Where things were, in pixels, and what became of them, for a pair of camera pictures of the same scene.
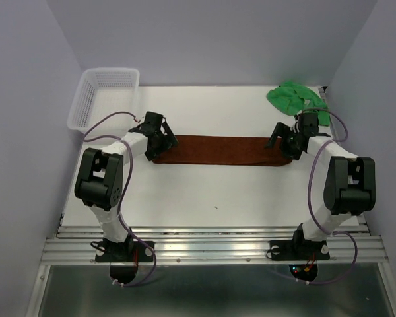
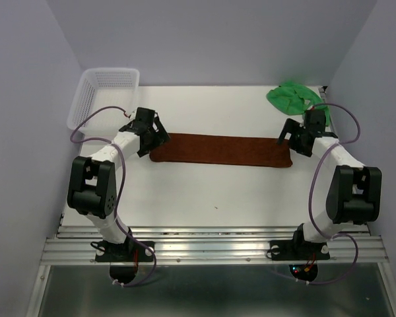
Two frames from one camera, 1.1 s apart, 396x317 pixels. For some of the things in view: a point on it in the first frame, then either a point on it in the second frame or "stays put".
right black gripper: [280, 129] → [290, 126]
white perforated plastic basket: [101, 91] stays put
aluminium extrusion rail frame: [221, 244] stays put
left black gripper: [167, 141] → [160, 137]
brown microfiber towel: [215, 150] stays put
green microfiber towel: [291, 98] stays put
